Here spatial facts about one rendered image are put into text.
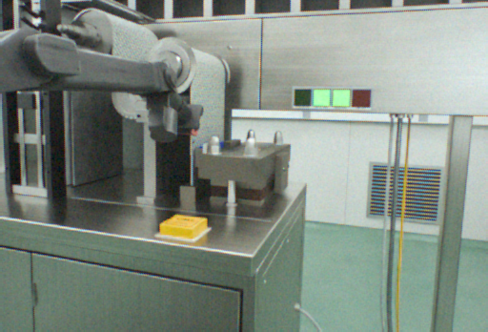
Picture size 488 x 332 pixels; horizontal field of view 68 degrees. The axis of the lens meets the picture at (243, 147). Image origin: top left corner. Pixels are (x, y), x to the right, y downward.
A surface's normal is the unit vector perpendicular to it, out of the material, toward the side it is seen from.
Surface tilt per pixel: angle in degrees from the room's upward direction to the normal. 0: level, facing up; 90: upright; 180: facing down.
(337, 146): 90
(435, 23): 90
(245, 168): 90
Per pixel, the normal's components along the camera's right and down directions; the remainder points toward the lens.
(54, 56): 0.98, -0.12
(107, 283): -0.30, 0.10
